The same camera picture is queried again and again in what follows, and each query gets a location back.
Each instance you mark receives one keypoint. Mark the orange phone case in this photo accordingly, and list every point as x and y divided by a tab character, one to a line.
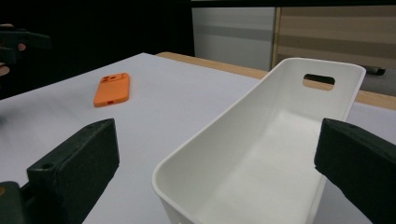
112	90

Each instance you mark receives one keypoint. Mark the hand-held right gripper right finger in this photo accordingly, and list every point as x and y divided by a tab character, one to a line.
361	161

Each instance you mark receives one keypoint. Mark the wooden table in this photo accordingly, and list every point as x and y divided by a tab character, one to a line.
218	64

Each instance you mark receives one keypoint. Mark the black curved bar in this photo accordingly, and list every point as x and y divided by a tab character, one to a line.
375	71

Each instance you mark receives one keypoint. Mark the black frame crossbar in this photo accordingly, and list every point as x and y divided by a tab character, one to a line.
292	2

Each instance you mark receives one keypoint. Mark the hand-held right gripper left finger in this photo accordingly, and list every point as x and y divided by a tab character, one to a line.
74	168

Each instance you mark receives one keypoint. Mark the black curtain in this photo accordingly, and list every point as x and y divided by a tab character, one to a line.
109	28

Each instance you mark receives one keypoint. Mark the white plastic bin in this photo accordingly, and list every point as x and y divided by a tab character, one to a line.
249	161

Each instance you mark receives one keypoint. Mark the white cabinet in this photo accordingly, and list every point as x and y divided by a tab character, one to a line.
233	37

